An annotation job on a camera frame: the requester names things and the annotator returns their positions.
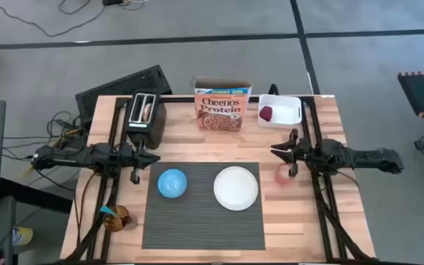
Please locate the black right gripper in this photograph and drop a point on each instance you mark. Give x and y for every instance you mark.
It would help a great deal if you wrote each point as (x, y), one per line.
(300, 152)

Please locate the Cheerios Protein cereal box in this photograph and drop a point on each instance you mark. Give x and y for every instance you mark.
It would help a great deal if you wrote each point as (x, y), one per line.
(221, 106)

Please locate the slice of toast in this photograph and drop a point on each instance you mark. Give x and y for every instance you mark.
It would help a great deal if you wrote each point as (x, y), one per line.
(147, 112)

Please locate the small black stand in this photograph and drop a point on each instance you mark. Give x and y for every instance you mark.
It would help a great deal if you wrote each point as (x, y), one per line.
(274, 90)

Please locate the dark red apple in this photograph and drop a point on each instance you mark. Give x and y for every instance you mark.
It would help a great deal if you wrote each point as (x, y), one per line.
(266, 113)

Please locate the yellow bag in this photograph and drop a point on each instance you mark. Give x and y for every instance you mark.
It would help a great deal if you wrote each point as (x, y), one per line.
(23, 236)

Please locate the black platform with orange stripes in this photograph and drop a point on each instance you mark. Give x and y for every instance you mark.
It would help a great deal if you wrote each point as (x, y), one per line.
(423, 94)

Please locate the white round plate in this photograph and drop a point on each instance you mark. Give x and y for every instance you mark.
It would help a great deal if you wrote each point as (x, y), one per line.
(236, 188)

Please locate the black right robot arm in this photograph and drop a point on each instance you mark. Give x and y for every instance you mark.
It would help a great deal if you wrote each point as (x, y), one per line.
(363, 158)

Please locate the grey woven placemat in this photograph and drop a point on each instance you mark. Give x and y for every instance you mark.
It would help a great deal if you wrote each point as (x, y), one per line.
(202, 228)

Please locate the white plastic bin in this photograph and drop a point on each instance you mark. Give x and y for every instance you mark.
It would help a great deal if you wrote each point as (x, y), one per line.
(285, 114)

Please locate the black toaster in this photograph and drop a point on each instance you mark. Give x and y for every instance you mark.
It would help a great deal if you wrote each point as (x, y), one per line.
(149, 132)

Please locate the red plastic cup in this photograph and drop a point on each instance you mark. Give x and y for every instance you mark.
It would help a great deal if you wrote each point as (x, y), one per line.
(279, 179)

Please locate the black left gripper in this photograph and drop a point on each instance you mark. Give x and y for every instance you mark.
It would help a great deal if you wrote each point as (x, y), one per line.
(135, 162)

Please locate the amber translucent cup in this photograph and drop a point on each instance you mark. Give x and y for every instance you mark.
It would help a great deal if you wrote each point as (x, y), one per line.
(118, 222)

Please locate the teal spoon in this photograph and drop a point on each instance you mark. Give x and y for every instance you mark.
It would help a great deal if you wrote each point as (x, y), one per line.
(108, 211)

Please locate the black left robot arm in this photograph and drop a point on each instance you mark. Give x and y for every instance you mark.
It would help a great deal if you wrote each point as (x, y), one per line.
(68, 160)

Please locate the orange patterned bowl blue inside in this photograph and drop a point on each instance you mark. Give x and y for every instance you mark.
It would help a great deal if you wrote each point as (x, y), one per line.
(172, 183)

